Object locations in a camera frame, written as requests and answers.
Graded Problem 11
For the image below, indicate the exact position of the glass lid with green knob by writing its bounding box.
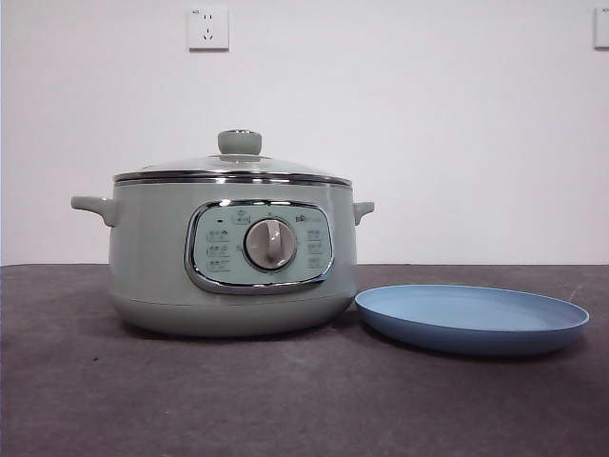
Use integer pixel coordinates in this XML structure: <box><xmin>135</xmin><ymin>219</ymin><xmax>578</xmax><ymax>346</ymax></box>
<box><xmin>112</xmin><ymin>129</ymin><xmax>354</xmax><ymax>186</ymax></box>

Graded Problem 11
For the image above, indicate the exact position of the pale green electric steamer pot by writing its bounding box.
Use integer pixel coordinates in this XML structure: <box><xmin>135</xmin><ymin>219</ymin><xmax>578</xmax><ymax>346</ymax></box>
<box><xmin>69</xmin><ymin>178</ymin><xmax>376</xmax><ymax>339</ymax></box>

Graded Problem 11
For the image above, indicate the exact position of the blue round plate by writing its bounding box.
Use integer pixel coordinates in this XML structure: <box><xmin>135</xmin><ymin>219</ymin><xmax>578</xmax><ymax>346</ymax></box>
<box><xmin>354</xmin><ymin>284</ymin><xmax>591</xmax><ymax>357</ymax></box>

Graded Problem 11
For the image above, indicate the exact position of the white wall power socket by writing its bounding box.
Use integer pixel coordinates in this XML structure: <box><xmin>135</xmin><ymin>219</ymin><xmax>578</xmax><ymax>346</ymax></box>
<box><xmin>188</xmin><ymin>7</ymin><xmax>230</xmax><ymax>52</ymax></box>

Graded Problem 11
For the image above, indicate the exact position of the white wall plate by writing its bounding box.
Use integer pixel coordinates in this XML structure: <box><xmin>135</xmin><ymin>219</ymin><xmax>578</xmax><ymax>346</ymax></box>
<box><xmin>593</xmin><ymin>8</ymin><xmax>609</xmax><ymax>50</ymax></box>

